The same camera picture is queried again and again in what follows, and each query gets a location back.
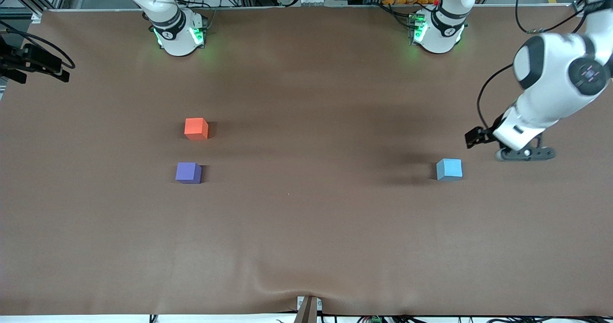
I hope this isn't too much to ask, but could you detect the blue foam block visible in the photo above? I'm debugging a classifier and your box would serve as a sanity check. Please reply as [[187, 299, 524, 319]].
[[436, 159, 463, 182]]

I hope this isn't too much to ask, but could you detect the orange foam block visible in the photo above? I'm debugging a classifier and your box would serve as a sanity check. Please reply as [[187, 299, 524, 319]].
[[184, 118, 209, 141]]

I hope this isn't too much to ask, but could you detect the purple foam block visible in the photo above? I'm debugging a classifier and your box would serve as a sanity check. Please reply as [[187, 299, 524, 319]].
[[175, 162, 203, 185]]

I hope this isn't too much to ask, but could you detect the brown table cover sheet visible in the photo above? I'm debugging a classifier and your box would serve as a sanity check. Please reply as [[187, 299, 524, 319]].
[[0, 4, 613, 316]]

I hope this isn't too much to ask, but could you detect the brown table edge clamp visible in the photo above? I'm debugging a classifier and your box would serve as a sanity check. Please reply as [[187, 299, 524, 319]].
[[296, 296, 322, 323]]

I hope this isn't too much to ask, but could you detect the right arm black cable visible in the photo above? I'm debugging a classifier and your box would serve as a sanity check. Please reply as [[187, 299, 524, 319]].
[[0, 21, 76, 70]]

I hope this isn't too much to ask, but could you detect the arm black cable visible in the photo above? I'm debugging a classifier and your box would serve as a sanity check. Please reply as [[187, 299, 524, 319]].
[[477, 0, 590, 132], [0, 21, 76, 70]]

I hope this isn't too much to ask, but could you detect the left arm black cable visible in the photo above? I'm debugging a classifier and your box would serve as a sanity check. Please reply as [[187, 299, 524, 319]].
[[477, 0, 590, 132]]

